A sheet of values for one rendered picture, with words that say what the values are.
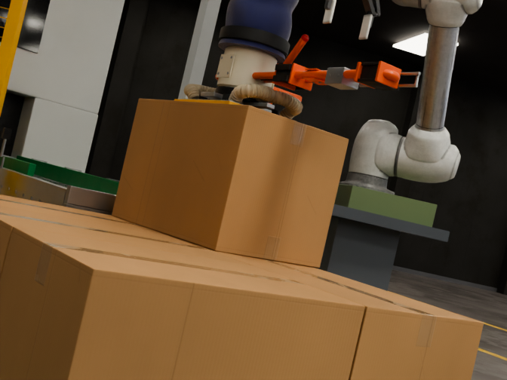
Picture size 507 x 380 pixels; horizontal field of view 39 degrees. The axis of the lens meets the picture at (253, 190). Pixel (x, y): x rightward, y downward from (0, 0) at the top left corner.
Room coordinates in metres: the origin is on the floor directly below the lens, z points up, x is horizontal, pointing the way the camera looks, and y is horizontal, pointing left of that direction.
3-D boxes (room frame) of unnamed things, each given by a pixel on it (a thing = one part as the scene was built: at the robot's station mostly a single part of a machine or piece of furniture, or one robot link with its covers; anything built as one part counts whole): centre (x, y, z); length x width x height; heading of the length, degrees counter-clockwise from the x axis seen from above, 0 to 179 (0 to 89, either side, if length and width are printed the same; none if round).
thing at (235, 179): (2.28, 0.10, 0.74); 0.60 x 0.40 x 0.40; 39
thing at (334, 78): (1.90, -0.16, 1.07); 0.07 x 0.07 x 0.04; 35
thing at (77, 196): (2.58, 0.31, 0.58); 0.70 x 0.03 x 0.06; 126
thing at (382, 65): (1.79, -0.24, 1.07); 0.08 x 0.07 x 0.05; 35
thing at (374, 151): (2.75, -0.42, 1.00); 0.18 x 0.16 x 0.22; 70
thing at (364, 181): (2.77, -0.41, 0.86); 0.22 x 0.18 x 0.06; 9
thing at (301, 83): (2.08, -0.04, 1.07); 0.10 x 0.08 x 0.06; 125
